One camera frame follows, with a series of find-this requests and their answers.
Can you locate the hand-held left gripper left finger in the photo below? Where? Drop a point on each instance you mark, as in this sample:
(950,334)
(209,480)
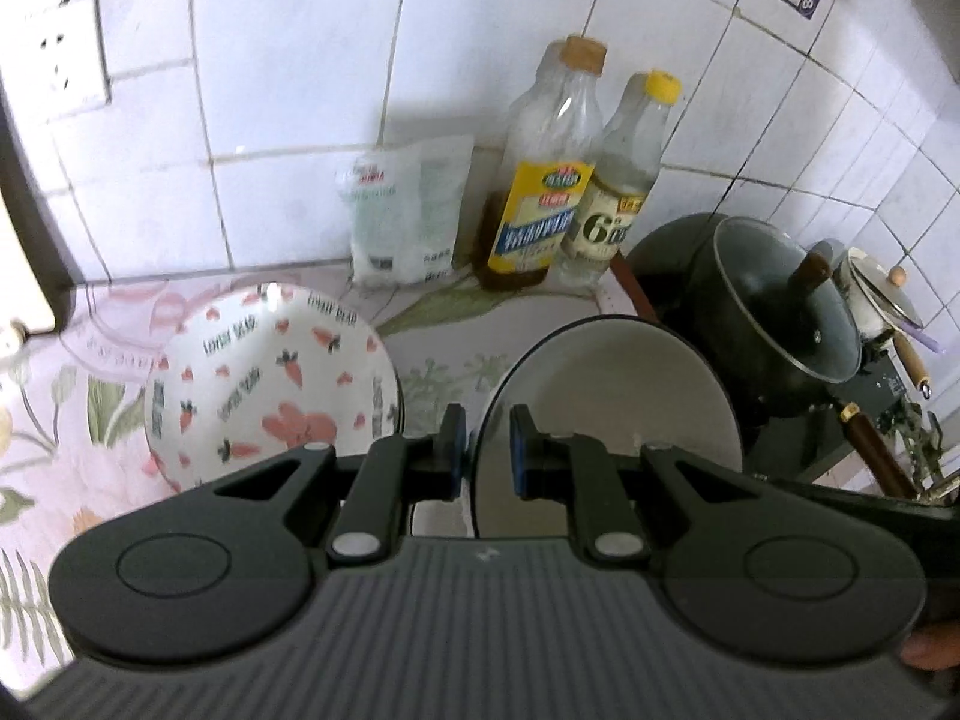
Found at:
(453,454)

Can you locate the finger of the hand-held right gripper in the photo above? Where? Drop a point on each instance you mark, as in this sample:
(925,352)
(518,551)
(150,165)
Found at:
(810,493)

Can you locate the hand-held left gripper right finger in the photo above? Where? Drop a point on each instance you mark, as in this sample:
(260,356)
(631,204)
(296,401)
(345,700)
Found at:
(520,457)

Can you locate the white bowl with black rim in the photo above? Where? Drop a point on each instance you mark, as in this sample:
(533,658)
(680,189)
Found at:
(442,521)
(622,390)

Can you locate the carrot print plate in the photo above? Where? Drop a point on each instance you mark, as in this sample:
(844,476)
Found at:
(262,382)

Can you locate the person's right hand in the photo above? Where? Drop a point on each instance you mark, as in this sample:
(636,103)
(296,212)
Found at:
(934,645)

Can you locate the dark gas stove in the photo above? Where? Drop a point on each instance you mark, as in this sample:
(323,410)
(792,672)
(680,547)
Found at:
(810,435)

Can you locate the dark pot with glass lid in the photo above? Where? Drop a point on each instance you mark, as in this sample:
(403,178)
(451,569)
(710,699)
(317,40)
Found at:
(757,307)

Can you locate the small white pot with lid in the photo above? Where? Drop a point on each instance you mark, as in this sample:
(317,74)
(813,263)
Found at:
(874,292)

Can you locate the white salt bag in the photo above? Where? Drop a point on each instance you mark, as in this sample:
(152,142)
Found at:
(409,217)

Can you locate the yellow label cooking wine bottle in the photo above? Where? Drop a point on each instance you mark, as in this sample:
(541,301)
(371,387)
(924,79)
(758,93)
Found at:
(536,202)

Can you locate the yellow cap vinegar bottle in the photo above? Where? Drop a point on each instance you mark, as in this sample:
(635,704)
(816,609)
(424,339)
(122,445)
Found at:
(611,202)

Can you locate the floral tablecloth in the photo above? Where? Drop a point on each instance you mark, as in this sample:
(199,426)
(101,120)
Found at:
(45,465)

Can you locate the white cutting board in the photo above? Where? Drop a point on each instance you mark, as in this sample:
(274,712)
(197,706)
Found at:
(30,240)

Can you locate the white wall socket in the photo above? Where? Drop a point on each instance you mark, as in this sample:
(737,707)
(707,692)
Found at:
(56,64)

